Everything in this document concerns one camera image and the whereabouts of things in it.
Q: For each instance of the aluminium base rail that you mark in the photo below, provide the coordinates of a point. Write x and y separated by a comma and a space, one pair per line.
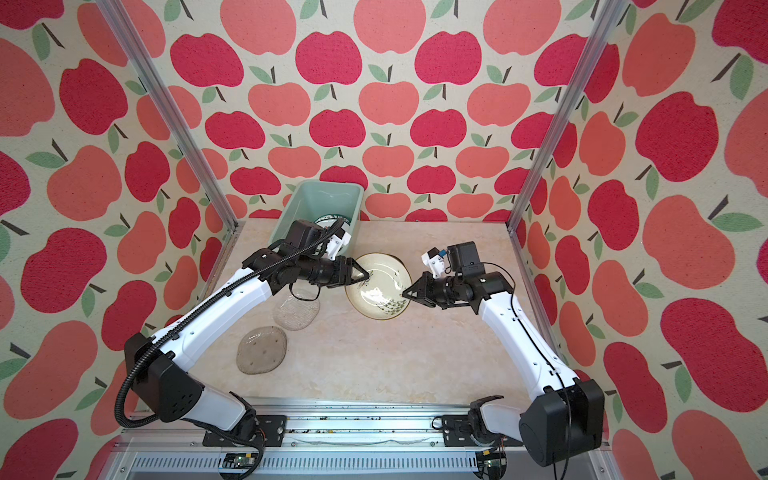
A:
335, 440

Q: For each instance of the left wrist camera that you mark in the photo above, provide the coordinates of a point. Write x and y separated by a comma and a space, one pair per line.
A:
337, 242

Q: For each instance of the light green plastic bin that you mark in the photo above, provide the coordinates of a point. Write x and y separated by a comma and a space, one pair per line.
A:
314, 198

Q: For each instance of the right aluminium frame post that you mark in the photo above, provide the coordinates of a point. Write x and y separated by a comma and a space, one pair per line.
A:
604, 25

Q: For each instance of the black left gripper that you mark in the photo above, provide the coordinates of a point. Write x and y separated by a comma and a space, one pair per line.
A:
351, 262

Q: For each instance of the aluminium frame post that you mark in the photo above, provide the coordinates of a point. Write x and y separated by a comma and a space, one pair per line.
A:
131, 42
604, 25

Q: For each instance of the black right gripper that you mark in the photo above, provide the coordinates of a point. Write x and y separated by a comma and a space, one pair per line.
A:
423, 284

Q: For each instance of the white plate black flower outline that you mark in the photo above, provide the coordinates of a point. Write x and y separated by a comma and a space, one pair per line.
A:
326, 221

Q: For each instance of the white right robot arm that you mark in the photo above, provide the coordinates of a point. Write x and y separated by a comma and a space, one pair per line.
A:
565, 416

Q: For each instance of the clear glass plate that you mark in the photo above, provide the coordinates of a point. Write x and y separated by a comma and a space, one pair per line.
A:
294, 314

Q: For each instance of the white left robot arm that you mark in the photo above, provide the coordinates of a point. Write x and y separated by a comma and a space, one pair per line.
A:
158, 385

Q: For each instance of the grey glass plate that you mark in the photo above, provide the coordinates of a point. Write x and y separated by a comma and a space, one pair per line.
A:
261, 350

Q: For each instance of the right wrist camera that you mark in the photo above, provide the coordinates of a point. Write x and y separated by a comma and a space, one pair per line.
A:
435, 261

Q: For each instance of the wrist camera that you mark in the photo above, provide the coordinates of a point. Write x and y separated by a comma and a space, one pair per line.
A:
337, 242
435, 261

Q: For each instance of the beige speckled ceramic plate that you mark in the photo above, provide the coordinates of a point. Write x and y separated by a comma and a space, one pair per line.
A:
380, 296

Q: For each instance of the left aluminium frame post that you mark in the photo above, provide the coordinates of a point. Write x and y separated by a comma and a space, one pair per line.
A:
131, 42

